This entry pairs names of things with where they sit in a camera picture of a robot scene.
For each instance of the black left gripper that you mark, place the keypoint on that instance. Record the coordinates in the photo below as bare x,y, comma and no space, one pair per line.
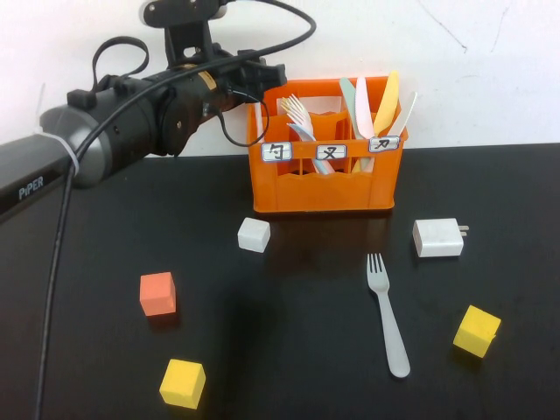
232,74

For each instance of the grey plastic fork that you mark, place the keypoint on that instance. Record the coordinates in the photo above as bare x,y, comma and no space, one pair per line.
387,306

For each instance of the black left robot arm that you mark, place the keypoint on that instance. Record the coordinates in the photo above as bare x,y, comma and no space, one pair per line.
131,118

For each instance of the orange plastic cutlery holder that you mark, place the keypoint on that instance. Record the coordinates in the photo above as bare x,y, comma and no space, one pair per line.
328,192

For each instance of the pale yellow plastic fork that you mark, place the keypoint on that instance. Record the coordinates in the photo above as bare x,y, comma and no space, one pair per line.
286,103

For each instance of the pale pink plastic fork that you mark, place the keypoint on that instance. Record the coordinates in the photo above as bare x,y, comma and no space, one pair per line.
303,114

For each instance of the light blue plastic fork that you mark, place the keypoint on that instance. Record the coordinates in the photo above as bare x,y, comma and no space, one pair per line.
303,132

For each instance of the paper label for spoons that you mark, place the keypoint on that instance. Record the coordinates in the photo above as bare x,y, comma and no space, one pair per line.
276,152

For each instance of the pale green plastic knife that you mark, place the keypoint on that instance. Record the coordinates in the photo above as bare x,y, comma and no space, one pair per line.
351,107

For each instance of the paper label for forks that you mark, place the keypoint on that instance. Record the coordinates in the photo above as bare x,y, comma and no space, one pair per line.
331,151

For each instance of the pale pink plastic knife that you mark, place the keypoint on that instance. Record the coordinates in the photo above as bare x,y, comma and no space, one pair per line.
364,109

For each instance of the yellow plastic knife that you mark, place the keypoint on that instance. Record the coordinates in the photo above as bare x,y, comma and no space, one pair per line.
388,105

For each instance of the paper label for knives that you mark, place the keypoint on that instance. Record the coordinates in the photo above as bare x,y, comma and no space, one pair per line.
384,144

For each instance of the white plastic knife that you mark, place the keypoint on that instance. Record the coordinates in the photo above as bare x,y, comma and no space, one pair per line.
404,116

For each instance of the white foam cube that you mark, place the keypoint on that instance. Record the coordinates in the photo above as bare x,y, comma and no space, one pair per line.
254,235

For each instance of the white zip tie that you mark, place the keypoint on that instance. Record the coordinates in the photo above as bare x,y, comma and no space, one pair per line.
65,149

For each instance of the white power adapter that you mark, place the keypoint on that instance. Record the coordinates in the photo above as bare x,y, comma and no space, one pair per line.
437,238

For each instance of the salmon orange foam cube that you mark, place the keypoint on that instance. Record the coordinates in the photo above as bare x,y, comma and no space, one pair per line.
157,293

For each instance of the yellow foam cube with nick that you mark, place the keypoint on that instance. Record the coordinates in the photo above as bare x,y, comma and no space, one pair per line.
477,330

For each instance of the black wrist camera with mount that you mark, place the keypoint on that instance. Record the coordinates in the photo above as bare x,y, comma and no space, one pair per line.
175,9

